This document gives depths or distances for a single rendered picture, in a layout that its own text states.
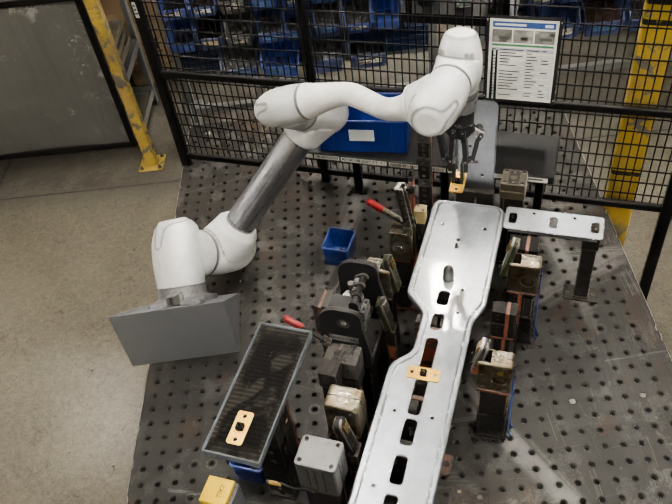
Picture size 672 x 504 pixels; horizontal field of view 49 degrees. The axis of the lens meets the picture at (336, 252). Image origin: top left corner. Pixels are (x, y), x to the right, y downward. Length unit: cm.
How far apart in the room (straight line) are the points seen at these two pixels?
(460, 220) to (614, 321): 58
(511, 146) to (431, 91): 91
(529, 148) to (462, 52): 83
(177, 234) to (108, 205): 193
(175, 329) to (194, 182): 91
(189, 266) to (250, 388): 69
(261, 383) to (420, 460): 41
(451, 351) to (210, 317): 76
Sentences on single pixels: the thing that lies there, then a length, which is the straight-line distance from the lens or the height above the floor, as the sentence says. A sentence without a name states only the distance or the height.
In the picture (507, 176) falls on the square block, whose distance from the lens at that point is 238.
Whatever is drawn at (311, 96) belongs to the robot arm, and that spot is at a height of 147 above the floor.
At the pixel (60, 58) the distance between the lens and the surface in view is 416.
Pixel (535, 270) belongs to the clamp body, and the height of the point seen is 103.
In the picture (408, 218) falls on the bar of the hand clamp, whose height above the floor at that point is 111.
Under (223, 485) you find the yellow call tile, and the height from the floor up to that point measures 116.
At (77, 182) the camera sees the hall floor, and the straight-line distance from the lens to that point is 452.
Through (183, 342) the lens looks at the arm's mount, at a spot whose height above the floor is 79.
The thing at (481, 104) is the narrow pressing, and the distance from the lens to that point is 222.
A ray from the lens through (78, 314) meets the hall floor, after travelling 375.
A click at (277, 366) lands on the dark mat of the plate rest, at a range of 179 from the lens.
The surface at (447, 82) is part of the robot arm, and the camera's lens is 170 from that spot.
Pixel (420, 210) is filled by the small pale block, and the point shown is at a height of 106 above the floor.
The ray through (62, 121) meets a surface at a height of 35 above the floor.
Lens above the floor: 259
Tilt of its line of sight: 45 degrees down
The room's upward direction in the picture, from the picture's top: 9 degrees counter-clockwise
